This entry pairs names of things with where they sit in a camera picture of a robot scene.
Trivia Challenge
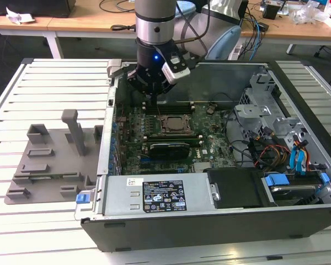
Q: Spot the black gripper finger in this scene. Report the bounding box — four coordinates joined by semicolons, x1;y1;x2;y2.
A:
127;68;155;105
154;80;178;105

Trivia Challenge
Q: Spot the silver CPU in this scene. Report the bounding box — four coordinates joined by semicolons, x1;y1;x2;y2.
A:
166;116;186;132

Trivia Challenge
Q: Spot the metal socket cover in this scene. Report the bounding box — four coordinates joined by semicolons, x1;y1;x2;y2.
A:
161;114;193;135

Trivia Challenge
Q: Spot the CPU socket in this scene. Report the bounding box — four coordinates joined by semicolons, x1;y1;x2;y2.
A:
158;113;195;136

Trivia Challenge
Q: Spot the grey plastic latch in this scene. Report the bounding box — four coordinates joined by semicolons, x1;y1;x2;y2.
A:
106;59;122;78

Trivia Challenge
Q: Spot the wooden desk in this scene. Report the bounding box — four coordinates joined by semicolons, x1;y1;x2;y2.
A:
0;0;331;60

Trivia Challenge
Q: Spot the black graphics card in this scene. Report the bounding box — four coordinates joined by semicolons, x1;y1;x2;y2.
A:
148;142;191;161

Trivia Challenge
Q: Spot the green motherboard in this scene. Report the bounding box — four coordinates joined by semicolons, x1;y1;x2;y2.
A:
114;99;238;176

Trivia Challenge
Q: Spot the silver drive bay cage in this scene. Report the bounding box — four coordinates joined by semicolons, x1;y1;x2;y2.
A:
233;67;311;169

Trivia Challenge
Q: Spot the grey parts rack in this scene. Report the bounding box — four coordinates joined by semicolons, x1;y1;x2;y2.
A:
4;109;104;205

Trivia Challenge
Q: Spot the grey power supply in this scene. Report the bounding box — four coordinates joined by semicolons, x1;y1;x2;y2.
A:
103;173;210;219

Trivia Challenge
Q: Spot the black plastic shroud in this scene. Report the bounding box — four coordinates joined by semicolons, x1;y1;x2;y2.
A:
206;168;265;210

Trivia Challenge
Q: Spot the black equipment box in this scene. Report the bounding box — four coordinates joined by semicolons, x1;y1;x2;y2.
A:
0;0;76;18

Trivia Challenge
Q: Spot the black container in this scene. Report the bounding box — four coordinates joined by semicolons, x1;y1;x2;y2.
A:
261;3;282;20

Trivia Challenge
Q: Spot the white crumpled paper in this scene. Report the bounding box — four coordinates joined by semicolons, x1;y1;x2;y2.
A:
5;7;36;25

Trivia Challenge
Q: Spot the blue disk carrier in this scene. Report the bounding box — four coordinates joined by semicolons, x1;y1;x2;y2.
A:
264;171;329;194

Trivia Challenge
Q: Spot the black PC case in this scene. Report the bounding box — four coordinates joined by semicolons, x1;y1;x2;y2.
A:
74;59;331;252

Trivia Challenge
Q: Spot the clear plastic bag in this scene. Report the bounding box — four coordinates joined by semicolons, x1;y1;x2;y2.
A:
289;1;331;25

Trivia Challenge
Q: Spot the hard disk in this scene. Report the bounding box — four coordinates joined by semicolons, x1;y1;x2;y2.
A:
270;184;321;207

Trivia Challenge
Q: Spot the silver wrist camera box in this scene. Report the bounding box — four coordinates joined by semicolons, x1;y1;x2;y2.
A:
161;51;191;85

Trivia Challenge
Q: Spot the blue cable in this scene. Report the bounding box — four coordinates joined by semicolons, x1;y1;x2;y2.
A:
247;15;265;60

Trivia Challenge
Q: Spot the multicolour power wire harness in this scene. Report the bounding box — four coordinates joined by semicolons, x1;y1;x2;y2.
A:
253;143;291;168

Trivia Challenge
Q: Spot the blue wire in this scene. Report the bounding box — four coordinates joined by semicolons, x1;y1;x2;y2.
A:
293;140;307;177
289;147;299;174

